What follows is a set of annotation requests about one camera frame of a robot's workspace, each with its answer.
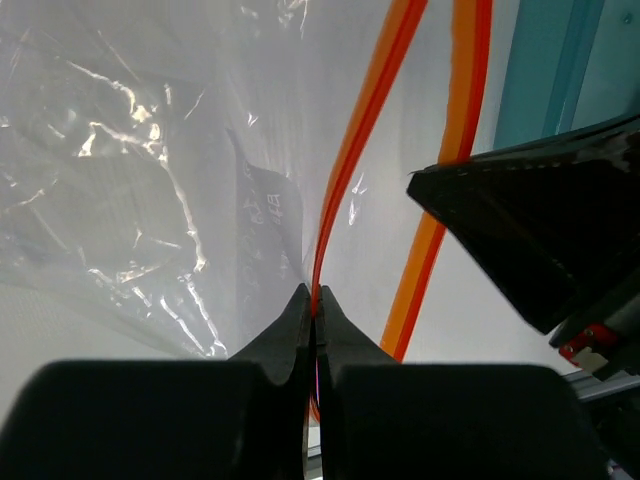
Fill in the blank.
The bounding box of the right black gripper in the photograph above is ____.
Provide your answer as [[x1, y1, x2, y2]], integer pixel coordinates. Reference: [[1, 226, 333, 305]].
[[407, 115, 639, 375]]

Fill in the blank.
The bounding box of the aluminium mounting rail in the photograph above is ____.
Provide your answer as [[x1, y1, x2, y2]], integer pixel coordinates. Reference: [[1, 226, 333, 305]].
[[305, 372, 639, 479]]

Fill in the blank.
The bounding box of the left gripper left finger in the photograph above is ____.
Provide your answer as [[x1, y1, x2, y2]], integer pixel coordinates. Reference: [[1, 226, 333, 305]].
[[1, 286, 312, 479]]

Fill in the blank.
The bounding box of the clear orange zip top bag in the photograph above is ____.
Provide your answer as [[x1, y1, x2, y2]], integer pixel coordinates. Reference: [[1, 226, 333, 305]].
[[1, 1, 499, 412]]

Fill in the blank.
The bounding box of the teal plastic bin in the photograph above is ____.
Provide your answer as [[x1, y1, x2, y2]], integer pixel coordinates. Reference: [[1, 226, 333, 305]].
[[494, 1, 639, 148]]

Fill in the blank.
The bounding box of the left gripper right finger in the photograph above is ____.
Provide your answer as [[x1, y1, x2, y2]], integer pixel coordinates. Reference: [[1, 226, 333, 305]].
[[315, 287, 608, 479]]

